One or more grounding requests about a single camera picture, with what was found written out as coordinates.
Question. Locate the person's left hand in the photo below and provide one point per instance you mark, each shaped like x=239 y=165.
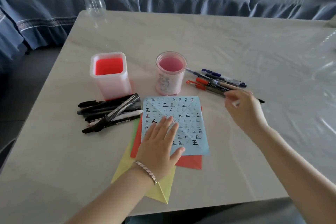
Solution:
x=157 y=153

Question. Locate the person's right hand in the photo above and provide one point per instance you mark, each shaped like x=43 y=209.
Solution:
x=246 y=113

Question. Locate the green paper sheet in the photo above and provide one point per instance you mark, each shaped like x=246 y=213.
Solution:
x=136 y=132

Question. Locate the red paper sheet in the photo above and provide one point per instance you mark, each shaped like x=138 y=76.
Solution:
x=191 y=163

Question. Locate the yellow paper sheet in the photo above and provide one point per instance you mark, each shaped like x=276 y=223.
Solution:
x=157 y=192

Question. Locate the pile of assorted pens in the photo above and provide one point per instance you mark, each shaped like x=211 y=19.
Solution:
x=215 y=82

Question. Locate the thin black fineliner pen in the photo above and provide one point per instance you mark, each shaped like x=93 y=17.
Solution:
x=126 y=120

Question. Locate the white pen with black label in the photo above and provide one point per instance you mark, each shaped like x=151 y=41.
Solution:
x=131 y=113

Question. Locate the blue paper with writing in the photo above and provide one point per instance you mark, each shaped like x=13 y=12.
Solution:
x=189 y=116

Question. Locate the long grey pen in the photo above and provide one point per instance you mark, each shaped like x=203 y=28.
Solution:
x=131 y=108

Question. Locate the thick black grey marker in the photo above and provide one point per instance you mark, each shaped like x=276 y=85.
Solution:
x=118 y=112

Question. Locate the round pink pen holder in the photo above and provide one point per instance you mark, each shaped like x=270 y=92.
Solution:
x=168 y=82

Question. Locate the black marker with barcode label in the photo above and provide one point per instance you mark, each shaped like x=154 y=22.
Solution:
x=92 y=119

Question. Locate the square white red pen holder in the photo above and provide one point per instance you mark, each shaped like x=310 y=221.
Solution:
x=113 y=84

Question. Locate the black marker pen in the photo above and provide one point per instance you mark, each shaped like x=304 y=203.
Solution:
x=86 y=104

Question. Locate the person's left forearm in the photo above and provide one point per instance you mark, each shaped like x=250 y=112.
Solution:
x=110 y=200

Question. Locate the person's right forearm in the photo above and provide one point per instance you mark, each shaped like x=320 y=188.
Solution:
x=296 y=174

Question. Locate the clear glass jar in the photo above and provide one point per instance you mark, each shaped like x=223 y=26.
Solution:
x=93 y=3

